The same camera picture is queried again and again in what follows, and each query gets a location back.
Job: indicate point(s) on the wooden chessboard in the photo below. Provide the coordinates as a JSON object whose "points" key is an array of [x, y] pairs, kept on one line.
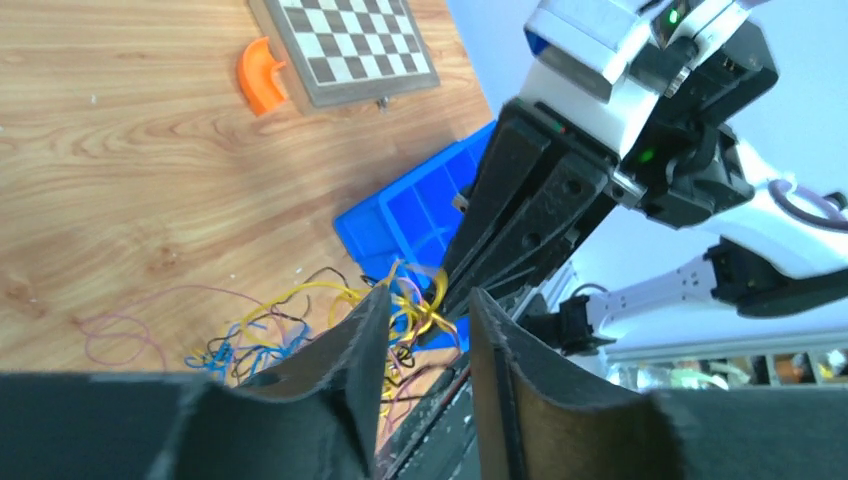
{"points": [[344, 52]]}

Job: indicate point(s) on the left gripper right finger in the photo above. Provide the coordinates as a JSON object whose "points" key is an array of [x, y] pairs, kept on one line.
{"points": [[540, 416]]}

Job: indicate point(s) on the blue plastic divided bin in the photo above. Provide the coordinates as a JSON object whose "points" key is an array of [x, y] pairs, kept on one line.
{"points": [[412, 219]]}

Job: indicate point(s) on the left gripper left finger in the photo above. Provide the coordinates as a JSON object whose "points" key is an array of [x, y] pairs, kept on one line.
{"points": [[312, 416]]}

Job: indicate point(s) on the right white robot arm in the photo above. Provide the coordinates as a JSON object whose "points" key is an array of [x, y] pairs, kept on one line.
{"points": [[781, 254]]}

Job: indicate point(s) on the orange curved plastic piece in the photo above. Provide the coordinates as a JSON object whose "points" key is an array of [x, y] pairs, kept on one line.
{"points": [[258, 77]]}

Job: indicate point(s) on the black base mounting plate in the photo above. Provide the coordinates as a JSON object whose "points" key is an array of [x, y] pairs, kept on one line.
{"points": [[437, 440]]}

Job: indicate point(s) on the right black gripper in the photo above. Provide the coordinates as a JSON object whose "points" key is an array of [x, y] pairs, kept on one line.
{"points": [[654, 86]]}

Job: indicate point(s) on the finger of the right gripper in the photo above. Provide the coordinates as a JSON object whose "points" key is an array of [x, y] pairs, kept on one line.
{"points": [[513, 232]]}

